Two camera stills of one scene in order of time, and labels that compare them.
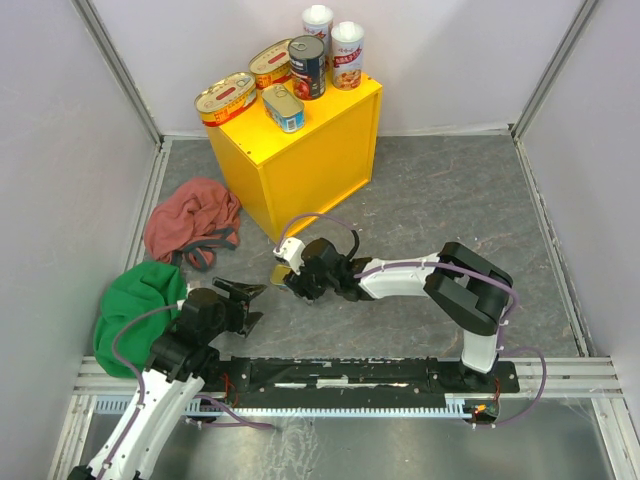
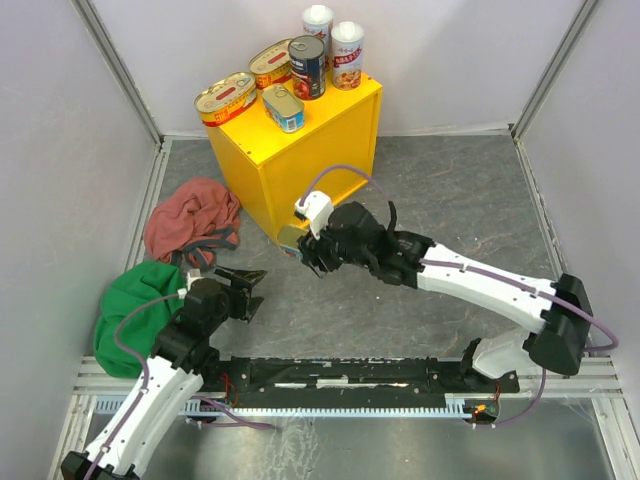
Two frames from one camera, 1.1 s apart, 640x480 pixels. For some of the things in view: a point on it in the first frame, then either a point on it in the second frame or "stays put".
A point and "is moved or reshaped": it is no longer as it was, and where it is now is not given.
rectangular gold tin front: [283, 108] stays put
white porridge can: [317, 19] stays put
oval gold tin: [225, 97] stays put
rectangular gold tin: [277, 275] is moved or reshaped
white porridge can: [347, 39] stays put
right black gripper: [299, 284] to [312, 248]
